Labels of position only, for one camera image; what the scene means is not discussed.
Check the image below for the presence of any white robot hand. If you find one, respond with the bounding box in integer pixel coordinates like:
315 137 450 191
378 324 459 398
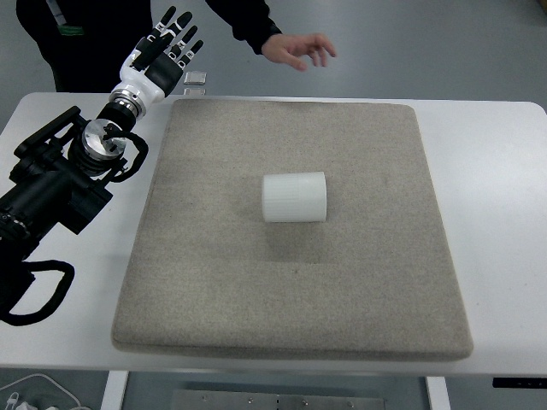
110 6 203 104

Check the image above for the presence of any white cup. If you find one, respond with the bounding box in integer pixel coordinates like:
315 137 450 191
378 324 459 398
262 172 327 223

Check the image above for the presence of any person's black sleeve forearm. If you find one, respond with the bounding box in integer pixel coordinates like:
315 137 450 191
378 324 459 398
206 0 282 55

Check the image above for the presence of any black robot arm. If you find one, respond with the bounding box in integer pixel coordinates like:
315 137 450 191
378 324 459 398
1 7 203 266

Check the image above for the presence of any person's bare hand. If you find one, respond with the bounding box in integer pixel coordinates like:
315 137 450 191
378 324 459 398
262 33 337 72

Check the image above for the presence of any upper metal floor plate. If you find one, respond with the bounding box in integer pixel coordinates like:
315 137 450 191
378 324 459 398
184 71 207 85

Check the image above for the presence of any metal floor plate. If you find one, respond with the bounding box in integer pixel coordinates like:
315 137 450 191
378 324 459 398
183 88 206 97
184 71 207 85

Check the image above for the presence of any lower metal floor plate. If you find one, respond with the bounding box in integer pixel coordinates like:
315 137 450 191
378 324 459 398
183 88 206 97

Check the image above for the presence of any person's black clothed torso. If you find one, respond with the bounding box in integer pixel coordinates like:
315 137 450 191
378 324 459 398
15 1 153 93

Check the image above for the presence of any beige felt mat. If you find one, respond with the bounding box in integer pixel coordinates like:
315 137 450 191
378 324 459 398
111 99 473 361

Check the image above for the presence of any white table leg left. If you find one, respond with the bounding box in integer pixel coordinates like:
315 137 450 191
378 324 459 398
99 371 129 410

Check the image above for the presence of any white table leg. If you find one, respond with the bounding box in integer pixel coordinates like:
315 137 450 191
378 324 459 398
426 377 451 410
99 371 129 410

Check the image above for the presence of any white table leg right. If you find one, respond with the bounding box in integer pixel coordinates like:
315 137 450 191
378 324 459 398
426 377 451 410

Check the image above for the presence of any black desk control panel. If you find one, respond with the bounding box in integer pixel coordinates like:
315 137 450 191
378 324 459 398
492 377 547 390

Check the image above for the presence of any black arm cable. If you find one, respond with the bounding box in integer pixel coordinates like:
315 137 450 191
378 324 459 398
0 258 76 327

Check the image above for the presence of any grey metal base plate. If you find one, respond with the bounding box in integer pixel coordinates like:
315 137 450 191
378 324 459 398
170 389 385 410

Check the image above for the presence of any white cable under table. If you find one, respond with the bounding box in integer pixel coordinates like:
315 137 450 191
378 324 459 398
0 372 82 410

